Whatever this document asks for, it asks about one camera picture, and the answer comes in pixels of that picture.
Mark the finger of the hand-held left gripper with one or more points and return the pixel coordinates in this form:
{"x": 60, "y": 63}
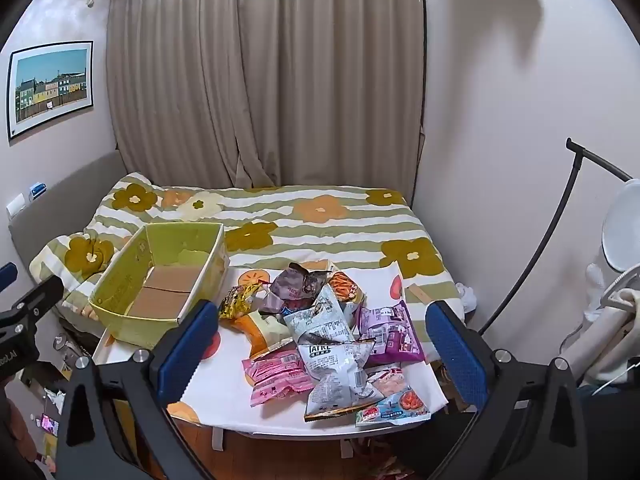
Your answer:
{"x": 37, "y": 297}
{"x": 6, "y": 276}

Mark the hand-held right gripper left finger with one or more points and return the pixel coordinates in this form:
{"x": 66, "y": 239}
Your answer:
{"x": 187, "y": 355}

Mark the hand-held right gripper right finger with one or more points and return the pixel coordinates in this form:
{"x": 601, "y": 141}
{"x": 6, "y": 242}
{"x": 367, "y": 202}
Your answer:
{"x": 457, "y": 355}

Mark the purple snack packet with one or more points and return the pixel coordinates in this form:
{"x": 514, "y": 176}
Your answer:
{"x": 390, "y": 332}

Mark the yellow snack packet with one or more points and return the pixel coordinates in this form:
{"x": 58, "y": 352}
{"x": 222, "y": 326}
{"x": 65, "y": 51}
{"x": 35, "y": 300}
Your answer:
{"x": 239, "y": 302}

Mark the pink and white snack packet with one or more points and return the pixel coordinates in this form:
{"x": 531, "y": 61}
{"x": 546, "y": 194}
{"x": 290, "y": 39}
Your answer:
{"x": 387, "y": 377}

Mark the light blue snack packet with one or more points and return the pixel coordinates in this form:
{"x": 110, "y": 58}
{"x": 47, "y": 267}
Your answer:
{"x": 400, "y": 405}

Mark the orange and cream snack packet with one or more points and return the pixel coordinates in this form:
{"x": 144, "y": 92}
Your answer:
{"x": 265, "y": 332}

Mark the green cardboard box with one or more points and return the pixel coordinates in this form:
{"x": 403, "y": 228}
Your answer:
{"x": 150, "y": 265}

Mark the white snack packet black label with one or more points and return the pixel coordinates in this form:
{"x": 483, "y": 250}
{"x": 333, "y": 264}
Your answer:
{"x": 332, "y": 375}

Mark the mauve snack packet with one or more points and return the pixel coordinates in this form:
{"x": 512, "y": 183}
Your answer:
{"x": 295, "y": 285}

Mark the orange print snack packet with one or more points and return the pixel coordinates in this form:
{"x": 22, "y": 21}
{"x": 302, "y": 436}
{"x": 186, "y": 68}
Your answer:
{"x": 346, "y": 287}

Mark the grey white snack packet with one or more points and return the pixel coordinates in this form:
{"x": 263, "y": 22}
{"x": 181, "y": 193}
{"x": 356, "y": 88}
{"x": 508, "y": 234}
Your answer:
{"x": 317, "y": 317}

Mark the white fruit print cloth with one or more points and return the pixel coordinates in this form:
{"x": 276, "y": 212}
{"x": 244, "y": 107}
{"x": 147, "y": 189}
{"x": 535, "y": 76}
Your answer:
{"x": 225, "y": 380}

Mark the floral pillow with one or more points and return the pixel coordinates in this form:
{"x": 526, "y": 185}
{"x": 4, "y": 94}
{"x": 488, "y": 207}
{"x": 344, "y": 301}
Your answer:
{"x": 75, "y": 257}

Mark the white crumpled sock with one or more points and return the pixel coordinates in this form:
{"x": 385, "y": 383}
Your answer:
{"x": 469, "y": 296}

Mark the brown cardboard piece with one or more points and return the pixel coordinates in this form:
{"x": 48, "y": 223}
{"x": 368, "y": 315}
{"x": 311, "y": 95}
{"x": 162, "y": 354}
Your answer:
{"x": 415, "y": 293}

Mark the blue and white small object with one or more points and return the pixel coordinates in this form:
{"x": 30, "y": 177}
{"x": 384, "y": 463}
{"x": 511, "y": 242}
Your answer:
{"x": 37, "y": 190}

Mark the grey headboard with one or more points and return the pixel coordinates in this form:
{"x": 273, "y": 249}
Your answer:
{"x": 60, "y": 195}

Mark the white table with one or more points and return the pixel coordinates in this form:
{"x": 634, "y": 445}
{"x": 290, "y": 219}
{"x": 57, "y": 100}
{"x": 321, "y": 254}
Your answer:
{"x": 280, "y": 432}

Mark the pile of white clothes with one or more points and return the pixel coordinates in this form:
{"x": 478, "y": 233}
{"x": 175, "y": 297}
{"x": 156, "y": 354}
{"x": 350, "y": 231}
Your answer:
{"x": 615, "y": 330}

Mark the floral striped blanket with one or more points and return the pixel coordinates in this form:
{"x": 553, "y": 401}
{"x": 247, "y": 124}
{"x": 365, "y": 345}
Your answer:
{"x": 320, "y": 225}

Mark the white round lamp head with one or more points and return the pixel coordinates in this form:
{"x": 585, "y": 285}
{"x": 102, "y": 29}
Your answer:
{"x": 622, "y": 230}

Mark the beige curtain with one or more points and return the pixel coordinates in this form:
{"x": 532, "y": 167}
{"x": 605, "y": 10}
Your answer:
{"x": 265, "y": 75}

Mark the white wall switch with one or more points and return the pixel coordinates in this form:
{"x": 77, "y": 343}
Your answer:
{"x": 15, "y": 204}

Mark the wall poster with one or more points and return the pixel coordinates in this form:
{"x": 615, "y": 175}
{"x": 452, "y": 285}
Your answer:
{"x": 50, "y": 87}

